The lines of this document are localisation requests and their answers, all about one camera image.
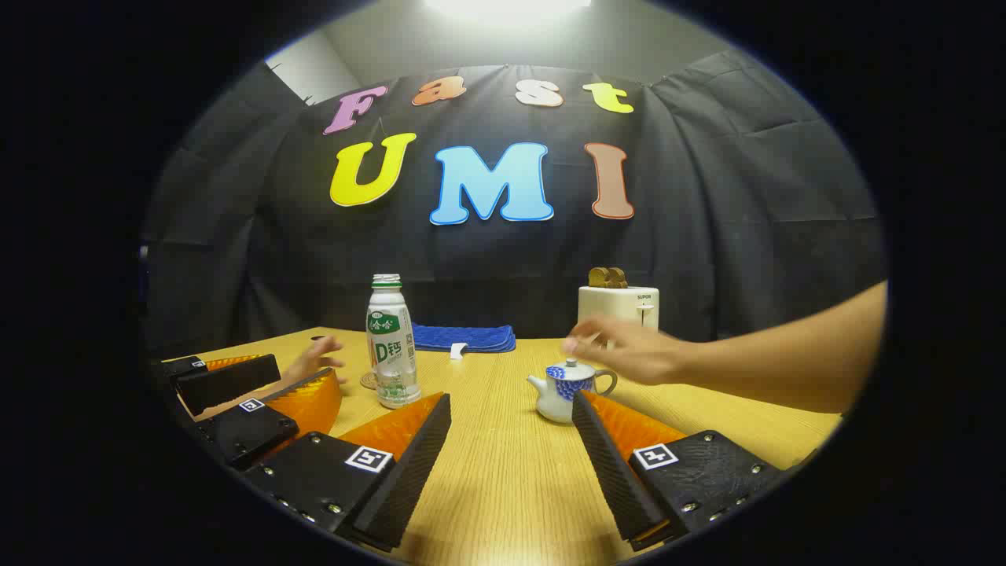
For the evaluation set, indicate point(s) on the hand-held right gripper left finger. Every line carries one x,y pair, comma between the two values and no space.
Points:
409,479

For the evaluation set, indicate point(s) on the white blue-patterned teacup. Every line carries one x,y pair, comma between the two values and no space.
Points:
550,401

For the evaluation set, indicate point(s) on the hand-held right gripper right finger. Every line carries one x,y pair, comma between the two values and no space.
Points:
613,479

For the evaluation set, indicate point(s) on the brown toast slice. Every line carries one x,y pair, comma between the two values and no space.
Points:
619,278
599,278

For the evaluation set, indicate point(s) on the white toaster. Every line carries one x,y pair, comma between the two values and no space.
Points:
621,303

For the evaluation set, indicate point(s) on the folded blue cloth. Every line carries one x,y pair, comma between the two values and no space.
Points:
471,336

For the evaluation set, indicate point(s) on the round tan coaster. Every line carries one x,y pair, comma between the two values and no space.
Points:
368,382

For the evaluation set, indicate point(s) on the white water bottle green label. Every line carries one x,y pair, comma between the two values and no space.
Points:
391,346

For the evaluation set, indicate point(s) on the ceiling light panel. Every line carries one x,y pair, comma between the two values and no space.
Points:
507,6

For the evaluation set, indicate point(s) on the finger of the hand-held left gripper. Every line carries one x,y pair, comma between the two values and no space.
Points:
251,432
232,384

